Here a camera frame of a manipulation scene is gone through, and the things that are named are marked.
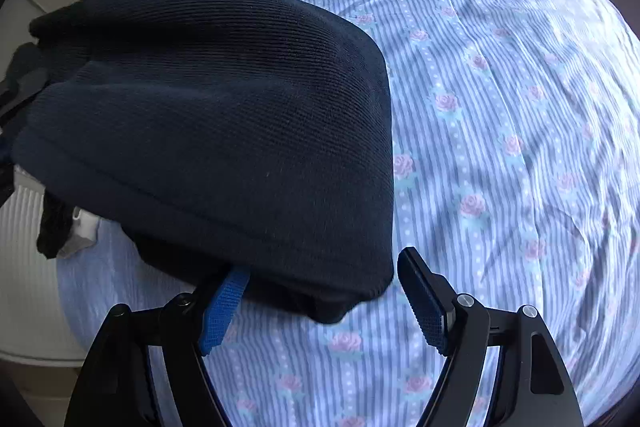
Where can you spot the white ribbed panel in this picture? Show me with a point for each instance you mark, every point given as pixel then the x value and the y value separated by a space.
pixel 25 267

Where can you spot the dark navy knit pants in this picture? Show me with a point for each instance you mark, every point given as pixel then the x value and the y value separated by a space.
pixel 215 127

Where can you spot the small white object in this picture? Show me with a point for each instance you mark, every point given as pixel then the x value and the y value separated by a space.
pixel 82 232

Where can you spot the striped floral bed sheet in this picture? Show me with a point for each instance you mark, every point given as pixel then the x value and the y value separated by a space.
pixel 480 147

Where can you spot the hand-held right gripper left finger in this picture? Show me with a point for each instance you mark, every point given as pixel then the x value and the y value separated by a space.
pixel 220 309

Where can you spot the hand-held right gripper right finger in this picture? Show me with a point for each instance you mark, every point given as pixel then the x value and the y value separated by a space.
pixel 425 302

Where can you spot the dark cloth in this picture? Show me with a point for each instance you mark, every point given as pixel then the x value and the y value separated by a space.
pixel 17 79

